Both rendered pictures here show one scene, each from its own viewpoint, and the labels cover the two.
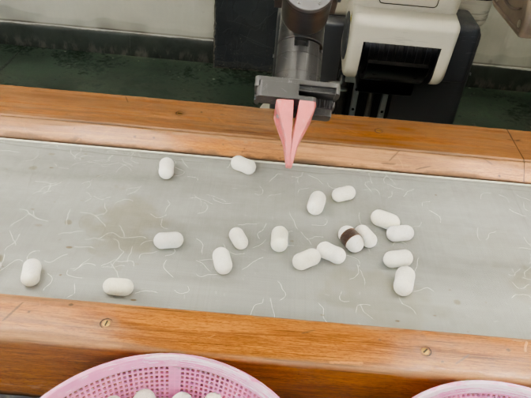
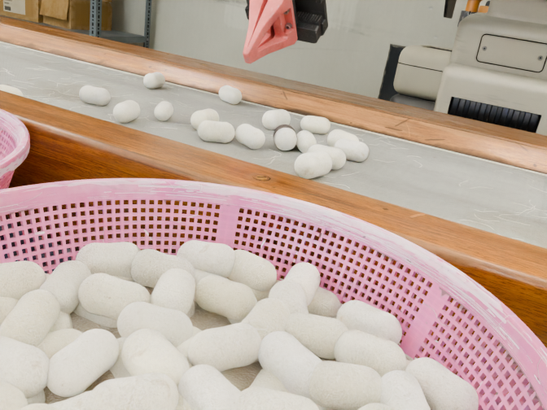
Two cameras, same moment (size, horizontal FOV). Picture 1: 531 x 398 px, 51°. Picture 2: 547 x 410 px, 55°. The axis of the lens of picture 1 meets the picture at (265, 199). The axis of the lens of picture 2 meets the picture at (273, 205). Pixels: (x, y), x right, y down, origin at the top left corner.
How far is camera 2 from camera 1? 44 cm
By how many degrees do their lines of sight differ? 26
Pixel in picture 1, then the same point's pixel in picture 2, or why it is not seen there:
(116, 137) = (134, 65)
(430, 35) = (527, 96)
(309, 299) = not seen: hidden behind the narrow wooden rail
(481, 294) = (416, 207)
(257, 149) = (255, 93)
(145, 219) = not seen: hidden behind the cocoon
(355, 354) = (167, 155)
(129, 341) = not seen: outside the picture
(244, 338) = (62, 119)
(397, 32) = (490, 89)
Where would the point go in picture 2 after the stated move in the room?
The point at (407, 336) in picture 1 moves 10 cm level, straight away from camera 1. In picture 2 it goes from (253, 167) to (348, 155)
